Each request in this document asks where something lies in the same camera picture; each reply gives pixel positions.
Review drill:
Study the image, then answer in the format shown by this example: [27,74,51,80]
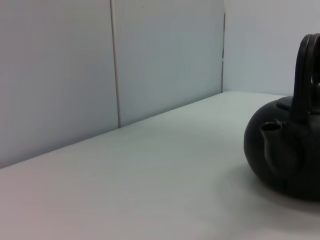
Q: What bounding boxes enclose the black round teapot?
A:
[244,33,320,202]

